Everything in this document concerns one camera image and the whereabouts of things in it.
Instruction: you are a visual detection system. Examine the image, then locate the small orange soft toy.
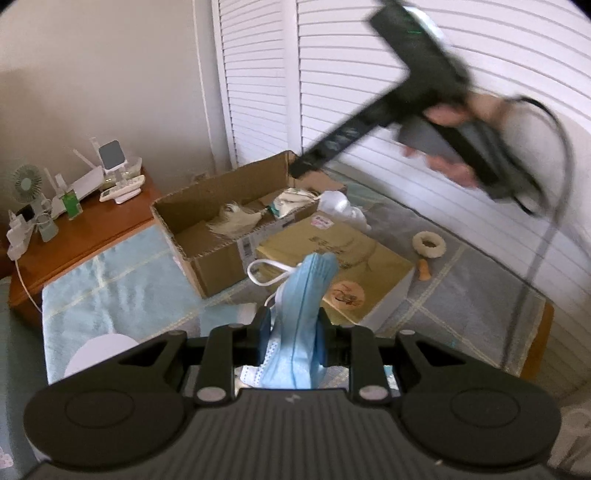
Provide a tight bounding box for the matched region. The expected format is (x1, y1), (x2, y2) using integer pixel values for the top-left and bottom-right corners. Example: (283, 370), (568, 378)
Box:
(418, 258), (432, 281)

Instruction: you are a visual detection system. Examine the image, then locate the small green desk fan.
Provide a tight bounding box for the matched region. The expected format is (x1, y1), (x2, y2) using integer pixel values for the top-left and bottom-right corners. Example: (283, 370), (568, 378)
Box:
(11, 164), (44, 214)

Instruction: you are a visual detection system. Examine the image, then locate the gold tissue pack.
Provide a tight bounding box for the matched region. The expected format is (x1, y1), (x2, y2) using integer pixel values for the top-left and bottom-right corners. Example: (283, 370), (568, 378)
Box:
(256, 211), (415, 332)

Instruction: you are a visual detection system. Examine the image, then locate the white power strip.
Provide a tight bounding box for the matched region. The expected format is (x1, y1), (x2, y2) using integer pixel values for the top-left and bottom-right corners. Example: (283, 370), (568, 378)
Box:
(6, 205), (34, 262)

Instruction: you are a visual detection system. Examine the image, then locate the green small bottle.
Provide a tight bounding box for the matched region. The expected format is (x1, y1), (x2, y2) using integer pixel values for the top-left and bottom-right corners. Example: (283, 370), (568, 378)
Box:
(60, 188), (83, 220)

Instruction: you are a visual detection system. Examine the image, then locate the blue face mask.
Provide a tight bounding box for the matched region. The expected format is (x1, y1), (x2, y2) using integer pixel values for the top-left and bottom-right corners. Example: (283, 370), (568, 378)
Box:
(240, 253), (339, 389)

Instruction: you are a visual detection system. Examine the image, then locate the white wifi router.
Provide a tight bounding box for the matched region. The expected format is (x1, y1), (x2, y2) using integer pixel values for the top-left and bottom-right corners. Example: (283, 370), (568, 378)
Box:
(44, 149), (105, 220)

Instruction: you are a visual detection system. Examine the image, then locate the white cloth bundle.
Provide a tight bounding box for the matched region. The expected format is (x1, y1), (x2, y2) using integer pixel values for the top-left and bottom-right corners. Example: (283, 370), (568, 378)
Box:
(318, 191), (370, 233)

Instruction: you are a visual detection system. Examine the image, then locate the wooden nightstand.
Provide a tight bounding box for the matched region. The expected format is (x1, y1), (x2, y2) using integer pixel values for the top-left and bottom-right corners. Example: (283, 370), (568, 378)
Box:
(8, 176), (160, 329)

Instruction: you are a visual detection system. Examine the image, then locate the brown cardboard box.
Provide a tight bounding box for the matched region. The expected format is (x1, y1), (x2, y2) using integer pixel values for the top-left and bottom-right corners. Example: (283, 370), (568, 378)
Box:
(151, 151), (346, 297)

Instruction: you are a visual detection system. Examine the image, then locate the white remote control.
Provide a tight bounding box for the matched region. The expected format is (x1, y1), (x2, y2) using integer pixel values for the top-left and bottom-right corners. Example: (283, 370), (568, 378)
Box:
(99, 175), (145, 203)

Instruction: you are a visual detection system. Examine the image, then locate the blue grey bed blanket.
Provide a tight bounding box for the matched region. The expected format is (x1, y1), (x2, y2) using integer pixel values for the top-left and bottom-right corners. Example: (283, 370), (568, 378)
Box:
(41, 170), (548, 386)

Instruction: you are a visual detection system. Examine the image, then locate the person right hand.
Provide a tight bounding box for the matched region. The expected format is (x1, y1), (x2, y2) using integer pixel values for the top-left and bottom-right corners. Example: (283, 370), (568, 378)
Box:
(398, 93), (511, 199)

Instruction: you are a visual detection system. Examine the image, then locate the white lid plastic jar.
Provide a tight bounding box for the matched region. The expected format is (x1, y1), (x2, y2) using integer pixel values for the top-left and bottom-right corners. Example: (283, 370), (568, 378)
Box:
(64, 334), (138, 377)

